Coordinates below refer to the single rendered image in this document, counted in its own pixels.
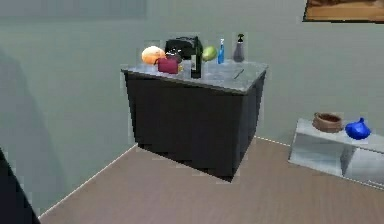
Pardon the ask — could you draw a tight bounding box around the black cabinet with grey top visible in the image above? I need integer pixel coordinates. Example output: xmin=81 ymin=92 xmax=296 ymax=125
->
xmin=121 ymin=59 xmax=270 ymax=183

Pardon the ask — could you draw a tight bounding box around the dark green wine bottle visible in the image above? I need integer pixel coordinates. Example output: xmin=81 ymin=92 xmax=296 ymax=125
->
xmin=190 ymin=35 xmax=204 ymax=80

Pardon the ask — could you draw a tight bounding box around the dark red box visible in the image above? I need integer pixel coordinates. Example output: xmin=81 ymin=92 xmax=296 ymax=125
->
xmin=157 ymin=57 xmax=180 ymax=75

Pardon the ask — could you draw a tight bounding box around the green apple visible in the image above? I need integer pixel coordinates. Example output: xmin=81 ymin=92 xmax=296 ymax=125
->
xmin=201 ymin=45 xmax=218 ymax=63

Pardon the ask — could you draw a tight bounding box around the blue spray bottle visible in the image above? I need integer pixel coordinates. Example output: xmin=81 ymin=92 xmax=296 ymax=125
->
xmin=217 ymin=38 xmax=226 ymax=65

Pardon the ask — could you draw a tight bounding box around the black toaster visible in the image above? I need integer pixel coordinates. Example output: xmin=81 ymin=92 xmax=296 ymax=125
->
xmin=164 ymin=36 xmax=200 ymax=61

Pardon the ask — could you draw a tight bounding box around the orange round fruit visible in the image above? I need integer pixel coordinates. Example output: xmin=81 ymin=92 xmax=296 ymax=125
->
xmin=141 ymin=45 xmax=167 ymax=66

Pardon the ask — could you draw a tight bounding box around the grey soap dispenser bottle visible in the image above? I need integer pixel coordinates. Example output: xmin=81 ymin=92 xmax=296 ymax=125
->
xmin=232 ymin=33 xmax=246 ymax=63

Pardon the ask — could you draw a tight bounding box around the brown bowl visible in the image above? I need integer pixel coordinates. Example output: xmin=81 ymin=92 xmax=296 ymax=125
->
xmin=312 ymin=112 xmax=344 ymax=134

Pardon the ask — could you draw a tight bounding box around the low grey shelf unit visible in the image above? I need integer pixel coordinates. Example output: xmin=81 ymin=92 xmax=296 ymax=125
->
xmin=288 ymin=118 xmax=384 ymax=190

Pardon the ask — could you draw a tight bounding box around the framed brown wall picture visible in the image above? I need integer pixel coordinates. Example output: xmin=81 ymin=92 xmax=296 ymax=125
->
xmin=302 ymin=0 xmax=384 ymax=24

